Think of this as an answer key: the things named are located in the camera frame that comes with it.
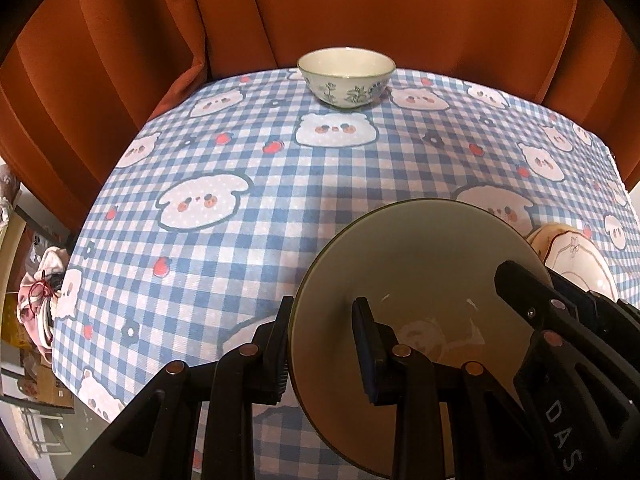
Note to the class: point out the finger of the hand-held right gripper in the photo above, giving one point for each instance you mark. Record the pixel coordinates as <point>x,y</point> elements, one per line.
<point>525,290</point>
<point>575,300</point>

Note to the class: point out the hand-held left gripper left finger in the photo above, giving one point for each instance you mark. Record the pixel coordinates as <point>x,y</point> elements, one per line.
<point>272,355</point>

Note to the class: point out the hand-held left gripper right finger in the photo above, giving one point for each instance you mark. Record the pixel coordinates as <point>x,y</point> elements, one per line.
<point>362,355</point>

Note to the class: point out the red-trimmed white plate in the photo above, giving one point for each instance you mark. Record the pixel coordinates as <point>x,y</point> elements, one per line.
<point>575,260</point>

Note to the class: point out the plain white bowl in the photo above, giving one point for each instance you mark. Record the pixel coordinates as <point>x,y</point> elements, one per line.
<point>425,270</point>

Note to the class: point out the blue checked bear tablecloth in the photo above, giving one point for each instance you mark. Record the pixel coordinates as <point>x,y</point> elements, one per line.
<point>300,200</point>

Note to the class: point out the pink and white cloth bundle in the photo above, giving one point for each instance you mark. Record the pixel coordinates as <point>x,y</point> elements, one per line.
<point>47,262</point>

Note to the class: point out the cardboard box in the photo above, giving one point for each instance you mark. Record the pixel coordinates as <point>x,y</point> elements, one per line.
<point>12,330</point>

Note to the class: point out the large blue floral bowl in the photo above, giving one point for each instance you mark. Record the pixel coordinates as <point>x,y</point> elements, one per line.
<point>345,67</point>

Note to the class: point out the orange curtain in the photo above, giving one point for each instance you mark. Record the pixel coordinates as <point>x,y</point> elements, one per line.
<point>350,5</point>

